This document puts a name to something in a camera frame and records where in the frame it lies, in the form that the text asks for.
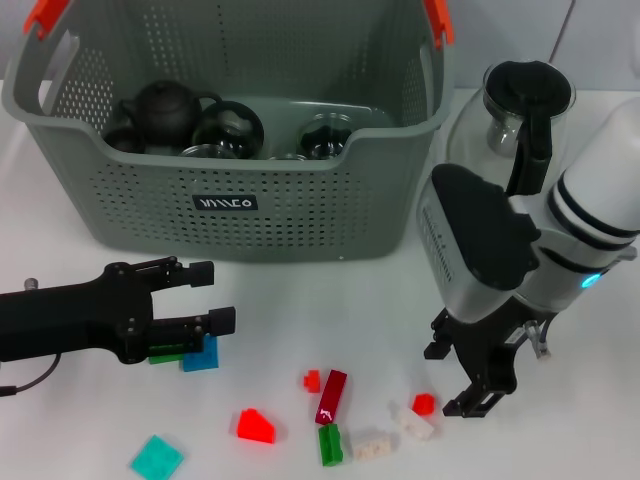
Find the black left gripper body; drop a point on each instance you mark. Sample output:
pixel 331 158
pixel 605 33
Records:
pixel 75 320

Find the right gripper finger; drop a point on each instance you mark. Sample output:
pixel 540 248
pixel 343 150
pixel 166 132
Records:
pixel 475 402
pixel 437 347

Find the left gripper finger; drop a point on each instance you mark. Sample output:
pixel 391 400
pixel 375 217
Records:
pixel 220 321
pixel 195 274

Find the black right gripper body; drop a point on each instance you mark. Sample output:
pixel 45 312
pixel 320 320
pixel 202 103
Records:
pixel 490 345

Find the small red toy brick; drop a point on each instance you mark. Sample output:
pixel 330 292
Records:
pixel 424 404
pixel 312 381

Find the white toy brick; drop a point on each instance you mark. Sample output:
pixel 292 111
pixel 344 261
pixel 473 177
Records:
pixel 370 444
pixel 415 421

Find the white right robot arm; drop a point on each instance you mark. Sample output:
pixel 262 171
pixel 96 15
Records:
pixel 600 200

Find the grey perforated storage bin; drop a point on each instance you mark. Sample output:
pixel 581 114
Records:
pixel 275 225

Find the blue toy brick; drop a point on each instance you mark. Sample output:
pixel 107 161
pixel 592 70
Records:
pixel 205 361

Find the green toy brick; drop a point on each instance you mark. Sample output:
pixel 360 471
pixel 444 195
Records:
pixel 330 445
pixel 165 358

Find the red sloped toy brick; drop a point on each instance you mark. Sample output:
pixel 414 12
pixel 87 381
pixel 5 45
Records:
pixel 256 425

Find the dark red long brick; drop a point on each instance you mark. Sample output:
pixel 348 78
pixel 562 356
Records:
pixel 332 397

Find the teal flat toy plate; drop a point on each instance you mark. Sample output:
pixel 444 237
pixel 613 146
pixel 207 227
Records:
pixel 157 457

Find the black clay teapot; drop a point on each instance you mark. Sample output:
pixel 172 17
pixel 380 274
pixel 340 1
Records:
pixel 162 112

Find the glass teapot black lid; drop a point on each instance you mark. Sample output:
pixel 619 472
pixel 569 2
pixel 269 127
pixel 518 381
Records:
pixel 530 85

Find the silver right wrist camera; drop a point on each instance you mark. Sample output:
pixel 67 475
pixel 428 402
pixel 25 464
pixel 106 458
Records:
pixel 480 235

